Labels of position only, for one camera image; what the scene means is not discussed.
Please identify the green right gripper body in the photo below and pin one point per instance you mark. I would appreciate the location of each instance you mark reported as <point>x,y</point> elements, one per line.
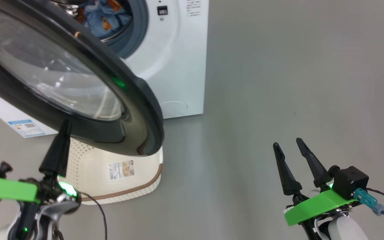
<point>318,206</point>

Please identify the small printed text sticker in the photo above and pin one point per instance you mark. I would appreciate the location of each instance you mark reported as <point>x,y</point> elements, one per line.
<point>193,6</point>

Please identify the blue energy label sticker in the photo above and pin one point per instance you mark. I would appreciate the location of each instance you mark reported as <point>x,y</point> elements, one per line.
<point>27,128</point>

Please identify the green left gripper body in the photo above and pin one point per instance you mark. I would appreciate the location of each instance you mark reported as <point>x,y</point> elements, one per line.
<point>8,191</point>

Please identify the dark grey glass washer door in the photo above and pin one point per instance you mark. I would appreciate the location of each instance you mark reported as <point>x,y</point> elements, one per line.
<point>112,93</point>

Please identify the cream perforated laundry basket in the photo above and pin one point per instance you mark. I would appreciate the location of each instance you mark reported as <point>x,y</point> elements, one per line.
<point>88,173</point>

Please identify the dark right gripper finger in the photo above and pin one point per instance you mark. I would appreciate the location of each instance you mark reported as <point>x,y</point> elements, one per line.
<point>290,180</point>
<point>315,166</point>

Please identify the white washing machine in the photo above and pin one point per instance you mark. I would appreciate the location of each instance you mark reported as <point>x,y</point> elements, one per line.
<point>182,66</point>

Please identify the basket product label sticker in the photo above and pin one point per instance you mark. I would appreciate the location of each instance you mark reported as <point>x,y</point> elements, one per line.
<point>121,170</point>

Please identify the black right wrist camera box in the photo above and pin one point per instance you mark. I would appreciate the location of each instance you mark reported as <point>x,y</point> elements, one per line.
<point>352,181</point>

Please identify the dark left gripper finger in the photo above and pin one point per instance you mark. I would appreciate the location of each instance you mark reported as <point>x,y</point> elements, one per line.
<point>57,156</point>

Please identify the blue bear print garment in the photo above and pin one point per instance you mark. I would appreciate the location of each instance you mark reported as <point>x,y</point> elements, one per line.
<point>103,16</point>

